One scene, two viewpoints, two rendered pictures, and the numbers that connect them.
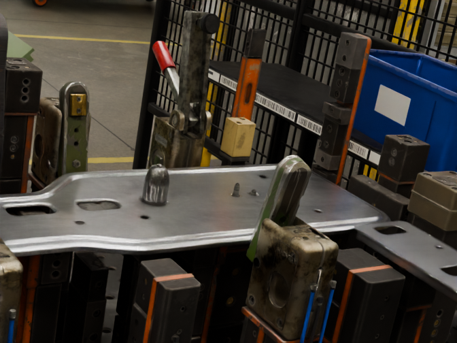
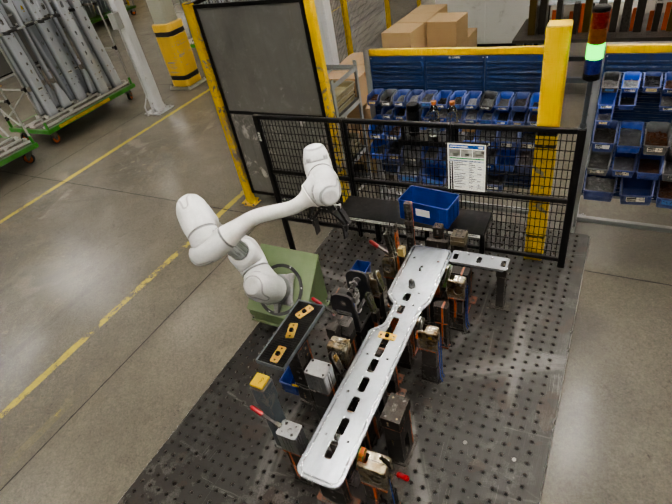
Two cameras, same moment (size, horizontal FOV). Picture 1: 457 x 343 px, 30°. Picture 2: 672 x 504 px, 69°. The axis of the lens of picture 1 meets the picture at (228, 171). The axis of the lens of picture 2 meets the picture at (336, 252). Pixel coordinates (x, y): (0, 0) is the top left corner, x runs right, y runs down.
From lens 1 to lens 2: 172 cm
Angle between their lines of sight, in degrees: 26
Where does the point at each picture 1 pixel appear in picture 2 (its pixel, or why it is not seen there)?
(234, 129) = (402, 251)
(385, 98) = (419, 211)
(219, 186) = (413, 269)
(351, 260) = (457, 271)
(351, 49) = (408, 207)
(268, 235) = (450, 283)
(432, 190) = (457, 239)
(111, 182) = (397, 287)
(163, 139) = (388, 264)
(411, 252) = (467, 260)
